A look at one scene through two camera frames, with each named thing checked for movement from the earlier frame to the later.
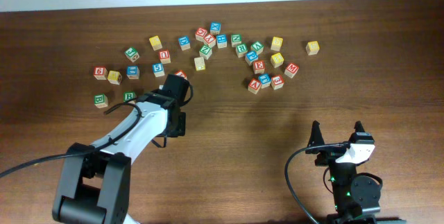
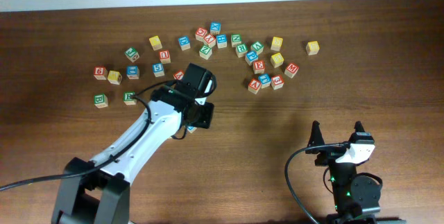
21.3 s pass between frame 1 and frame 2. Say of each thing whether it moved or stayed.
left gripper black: moved
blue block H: stayed
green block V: stayed
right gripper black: stayed
